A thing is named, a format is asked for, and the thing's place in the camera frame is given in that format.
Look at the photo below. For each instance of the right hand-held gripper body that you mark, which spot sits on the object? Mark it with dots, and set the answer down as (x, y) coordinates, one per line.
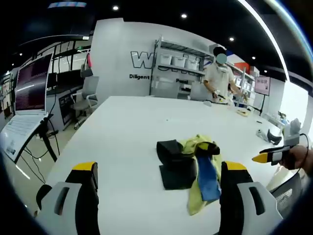
(291, 137)

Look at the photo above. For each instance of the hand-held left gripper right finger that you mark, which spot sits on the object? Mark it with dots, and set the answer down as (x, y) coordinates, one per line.
(242, 200)

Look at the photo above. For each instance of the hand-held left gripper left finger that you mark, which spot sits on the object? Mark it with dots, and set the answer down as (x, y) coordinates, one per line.
(73, 195)

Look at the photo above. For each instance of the multicolour garment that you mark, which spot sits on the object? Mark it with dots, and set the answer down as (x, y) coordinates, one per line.
(206, 169)

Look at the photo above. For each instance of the black square template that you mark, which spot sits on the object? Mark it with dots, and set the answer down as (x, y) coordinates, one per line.
(178, 180)

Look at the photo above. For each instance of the person's right hand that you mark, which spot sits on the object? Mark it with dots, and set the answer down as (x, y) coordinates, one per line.
(297, 156)

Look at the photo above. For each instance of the black curved holder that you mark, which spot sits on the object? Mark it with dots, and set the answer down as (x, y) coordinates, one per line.
(274, 138)

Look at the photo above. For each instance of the small white device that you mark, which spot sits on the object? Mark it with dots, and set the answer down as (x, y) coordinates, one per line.
(261, 134)

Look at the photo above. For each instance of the grey mesh chair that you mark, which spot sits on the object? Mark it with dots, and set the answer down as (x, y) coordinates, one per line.
(287, 193)

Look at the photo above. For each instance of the wooden tray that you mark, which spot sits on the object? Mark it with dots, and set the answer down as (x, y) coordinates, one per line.
(242, 113)

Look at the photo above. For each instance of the pink sign board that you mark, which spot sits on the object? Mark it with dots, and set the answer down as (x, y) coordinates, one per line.
(262, 85)

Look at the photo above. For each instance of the small white object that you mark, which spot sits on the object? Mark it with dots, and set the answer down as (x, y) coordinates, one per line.
(207, 103)

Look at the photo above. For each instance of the dark office desk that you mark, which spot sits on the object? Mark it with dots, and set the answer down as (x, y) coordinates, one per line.
(66, 102)

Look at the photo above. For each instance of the white office chair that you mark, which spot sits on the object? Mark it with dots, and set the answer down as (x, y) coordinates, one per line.
(89, 98)

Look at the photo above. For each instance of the black monitor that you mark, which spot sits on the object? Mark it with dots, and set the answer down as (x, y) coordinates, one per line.
(52, 80)
(69, 78)

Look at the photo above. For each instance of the white laptop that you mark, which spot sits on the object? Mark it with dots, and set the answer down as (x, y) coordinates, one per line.
(30, 85)

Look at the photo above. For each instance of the grey metal shelf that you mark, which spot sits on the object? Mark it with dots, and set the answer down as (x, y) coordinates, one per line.
(181, 73)

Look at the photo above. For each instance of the grey hanging bag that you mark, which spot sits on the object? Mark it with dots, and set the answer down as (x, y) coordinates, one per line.
(86, 70)

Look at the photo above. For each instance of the pink hanging bag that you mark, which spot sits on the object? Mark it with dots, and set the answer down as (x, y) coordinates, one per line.
(90, 60)

